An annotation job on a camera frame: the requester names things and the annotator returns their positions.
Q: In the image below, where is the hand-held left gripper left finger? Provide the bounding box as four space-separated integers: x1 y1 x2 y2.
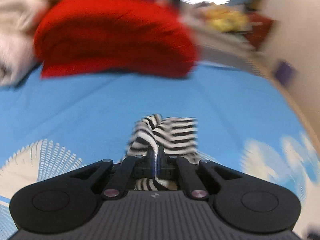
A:
65 146 155 201

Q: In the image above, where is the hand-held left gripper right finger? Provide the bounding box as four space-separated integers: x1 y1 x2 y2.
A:
158 146 241 201

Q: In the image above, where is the blue printed bed sheet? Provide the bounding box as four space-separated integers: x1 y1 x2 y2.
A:
0 62 320 240

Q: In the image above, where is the black and white striped garment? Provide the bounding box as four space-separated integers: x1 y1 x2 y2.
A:
122 114 200 191

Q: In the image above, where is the yellow cloth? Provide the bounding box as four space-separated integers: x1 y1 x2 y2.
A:
204 7 248 33

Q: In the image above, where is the white fluffy cloth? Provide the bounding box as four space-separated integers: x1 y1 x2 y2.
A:
0 0 50 87

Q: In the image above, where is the red cloth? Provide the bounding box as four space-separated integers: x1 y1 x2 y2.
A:
33 0 200 80

